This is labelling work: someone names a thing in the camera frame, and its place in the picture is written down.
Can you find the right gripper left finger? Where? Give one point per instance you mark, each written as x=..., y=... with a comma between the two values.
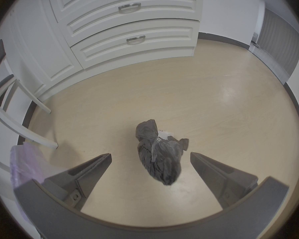
x=89, y=175

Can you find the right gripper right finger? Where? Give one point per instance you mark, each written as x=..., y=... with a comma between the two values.
x=214, y=178

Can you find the black plastic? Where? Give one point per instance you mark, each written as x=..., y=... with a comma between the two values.
x=162, y=158

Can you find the white paper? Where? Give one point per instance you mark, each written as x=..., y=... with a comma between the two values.
x=165, y=134

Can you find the purple plastic bag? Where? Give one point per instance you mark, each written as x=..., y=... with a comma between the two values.
x=25, y=158

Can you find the grey curtain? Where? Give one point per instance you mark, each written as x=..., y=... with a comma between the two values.
x=281, y=41

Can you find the white wardrobe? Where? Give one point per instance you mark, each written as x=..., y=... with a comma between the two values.
x=129, y=26

